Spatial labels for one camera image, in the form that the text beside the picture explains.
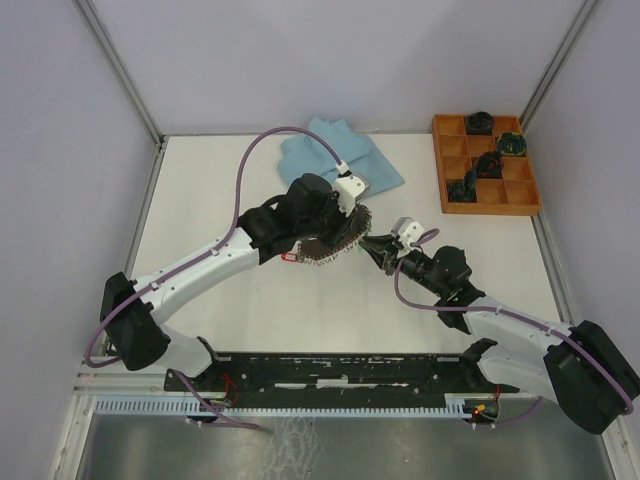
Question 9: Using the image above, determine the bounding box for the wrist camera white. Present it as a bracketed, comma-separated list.
[333, 171, 369, 217]
[391, 217, 425, 249]

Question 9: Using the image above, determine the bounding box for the green yellow coiled cord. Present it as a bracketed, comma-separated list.
[496, 130, 529, 157]

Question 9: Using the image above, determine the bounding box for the dark twisted cord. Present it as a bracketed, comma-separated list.
[464, 151, 505, 185]

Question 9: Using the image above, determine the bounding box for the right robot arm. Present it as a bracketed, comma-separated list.
[360, 235, 639, 435]

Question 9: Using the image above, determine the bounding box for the purple cable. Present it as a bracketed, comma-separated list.
[393, 228, 634, 430]
[82, 127, 349, 430]

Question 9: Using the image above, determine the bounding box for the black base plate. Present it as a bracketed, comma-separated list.
[189, 352, 518, 410]

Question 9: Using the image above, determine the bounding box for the black coiled cord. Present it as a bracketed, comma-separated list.
[466, 110, 495, 136]

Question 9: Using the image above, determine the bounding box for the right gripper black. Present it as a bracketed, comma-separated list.
[357, 233, 445, 297]

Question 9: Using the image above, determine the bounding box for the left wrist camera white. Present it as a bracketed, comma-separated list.
[333, 171, 369, 217]

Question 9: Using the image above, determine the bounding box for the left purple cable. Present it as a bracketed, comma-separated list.
[82, 127, 349, 430]

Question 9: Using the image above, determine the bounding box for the metal key organizer plate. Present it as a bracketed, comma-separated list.
[296, 204, 372, 265]

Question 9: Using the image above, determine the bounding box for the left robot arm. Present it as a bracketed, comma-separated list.
[100, 172, 371, 390]

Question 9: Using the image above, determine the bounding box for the red tag key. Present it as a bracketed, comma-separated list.
[280, 252, 299, 263]

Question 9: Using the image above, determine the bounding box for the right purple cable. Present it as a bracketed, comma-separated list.
[393, 228, 634, 430]

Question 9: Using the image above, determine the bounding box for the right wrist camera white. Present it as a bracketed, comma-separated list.
[391, 217, 425, 249]

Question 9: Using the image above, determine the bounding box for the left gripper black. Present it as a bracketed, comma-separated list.
[297, 190, 359, 251]

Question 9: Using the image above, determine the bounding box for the dark green coiled cord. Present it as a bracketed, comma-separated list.
[447, 179, 477, 204]

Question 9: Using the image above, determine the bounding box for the wooden compartment tray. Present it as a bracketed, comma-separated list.
[432, 112, 541, 217]

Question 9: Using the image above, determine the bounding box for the light blue cloth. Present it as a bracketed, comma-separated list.
[277, 117, 405, 198]

